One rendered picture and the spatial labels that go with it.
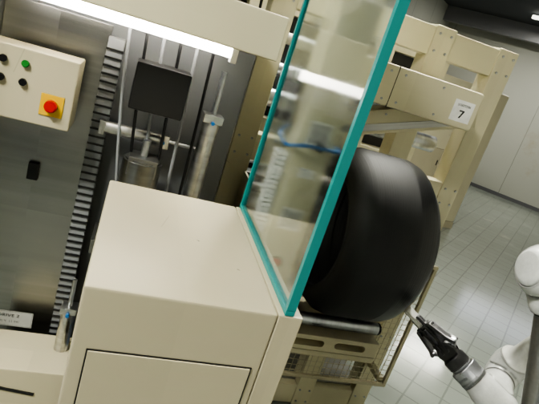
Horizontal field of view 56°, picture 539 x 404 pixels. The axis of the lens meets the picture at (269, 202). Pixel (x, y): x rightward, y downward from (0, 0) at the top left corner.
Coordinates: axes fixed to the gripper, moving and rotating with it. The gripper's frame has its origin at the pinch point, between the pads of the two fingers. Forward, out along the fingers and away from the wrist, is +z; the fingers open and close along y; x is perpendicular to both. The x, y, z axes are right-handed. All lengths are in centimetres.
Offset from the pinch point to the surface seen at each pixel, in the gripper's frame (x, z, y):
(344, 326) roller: -11.4, 13.0, 16.7
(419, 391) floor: 99, -46, 138
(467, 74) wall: 1064, 245, 362
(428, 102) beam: 48, 52, -35
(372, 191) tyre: -4.3, 36.7, -28.2
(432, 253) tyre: 3.0, 11.1, -21.6
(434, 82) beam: 50, 55, -42
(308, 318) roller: -21.4, 22.9, 16.1
